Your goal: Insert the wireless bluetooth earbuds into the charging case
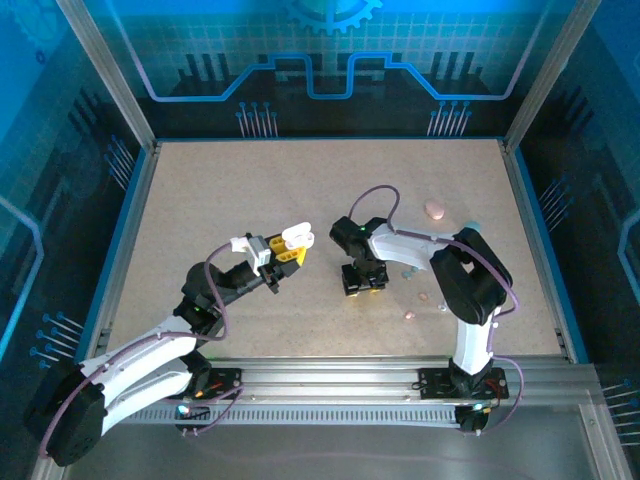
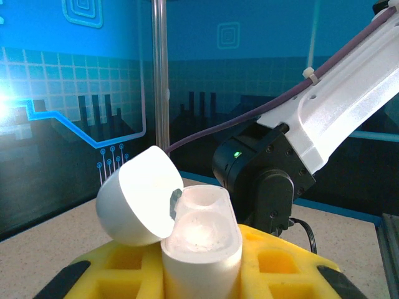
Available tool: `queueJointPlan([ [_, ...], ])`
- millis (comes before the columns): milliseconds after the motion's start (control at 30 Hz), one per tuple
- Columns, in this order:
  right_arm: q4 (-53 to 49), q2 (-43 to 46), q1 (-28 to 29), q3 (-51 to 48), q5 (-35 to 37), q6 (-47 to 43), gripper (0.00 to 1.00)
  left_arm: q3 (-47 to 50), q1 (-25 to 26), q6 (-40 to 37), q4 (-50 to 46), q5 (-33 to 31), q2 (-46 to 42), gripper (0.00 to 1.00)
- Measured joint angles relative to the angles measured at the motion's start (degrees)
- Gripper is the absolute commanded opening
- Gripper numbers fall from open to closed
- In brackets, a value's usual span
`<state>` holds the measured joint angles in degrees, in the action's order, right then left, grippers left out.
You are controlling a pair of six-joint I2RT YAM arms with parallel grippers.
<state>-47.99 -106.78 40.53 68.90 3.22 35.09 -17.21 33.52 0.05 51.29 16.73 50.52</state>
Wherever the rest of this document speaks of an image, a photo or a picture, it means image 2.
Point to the white earbud charging case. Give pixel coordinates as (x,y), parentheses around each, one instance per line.
(202,268)

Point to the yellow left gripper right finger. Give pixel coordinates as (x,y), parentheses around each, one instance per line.
(305,280)

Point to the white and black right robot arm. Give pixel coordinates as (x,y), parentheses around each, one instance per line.
(343,93)

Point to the white zip tie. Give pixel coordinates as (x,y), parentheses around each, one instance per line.
(309,74)

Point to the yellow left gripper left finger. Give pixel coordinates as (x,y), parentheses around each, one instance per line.
(93,271)

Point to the aluminium frame post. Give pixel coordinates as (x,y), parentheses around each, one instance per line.
(160,62)

